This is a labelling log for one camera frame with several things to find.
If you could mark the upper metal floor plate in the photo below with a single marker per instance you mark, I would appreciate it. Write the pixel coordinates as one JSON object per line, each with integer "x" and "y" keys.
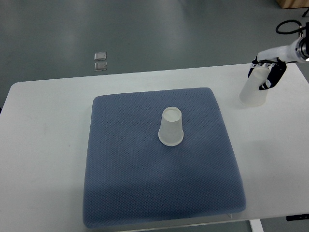
{"x": 100, "y": 56}

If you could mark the white paper cup on mat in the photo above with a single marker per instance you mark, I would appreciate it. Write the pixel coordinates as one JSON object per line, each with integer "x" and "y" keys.
{"x": 171, "y": 127}

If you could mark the wooden box corner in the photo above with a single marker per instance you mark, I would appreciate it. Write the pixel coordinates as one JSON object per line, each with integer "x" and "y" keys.
{"x": 292, "y": 4}

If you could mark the white paper cup carried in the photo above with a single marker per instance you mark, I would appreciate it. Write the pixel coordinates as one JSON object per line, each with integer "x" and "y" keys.
{"x": 251, "y": 95}

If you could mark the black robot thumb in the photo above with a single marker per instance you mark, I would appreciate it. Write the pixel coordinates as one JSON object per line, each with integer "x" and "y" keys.
{"x": 276, "y": 73}

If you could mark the white table leg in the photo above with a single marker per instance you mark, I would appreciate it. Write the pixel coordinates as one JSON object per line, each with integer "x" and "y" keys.
{"x": 256, "y": 225}

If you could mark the blue textured cushion mat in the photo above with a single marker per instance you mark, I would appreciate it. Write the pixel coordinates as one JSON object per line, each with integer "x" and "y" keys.
{"x": 131, "y": 177}

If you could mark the black table control panel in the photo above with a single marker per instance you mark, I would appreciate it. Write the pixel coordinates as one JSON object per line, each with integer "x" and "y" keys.
{"x": 297, "y": 217}

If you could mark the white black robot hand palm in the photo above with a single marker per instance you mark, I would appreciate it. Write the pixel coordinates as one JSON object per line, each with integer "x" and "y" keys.
{"x": 286, "y": 54}

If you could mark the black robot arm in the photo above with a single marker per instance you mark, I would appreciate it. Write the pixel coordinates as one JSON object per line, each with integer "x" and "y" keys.
{"x": 302, "y": 40}

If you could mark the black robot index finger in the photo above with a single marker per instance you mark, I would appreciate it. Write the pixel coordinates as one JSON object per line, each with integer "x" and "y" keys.
{"x": 252, "y": 66}

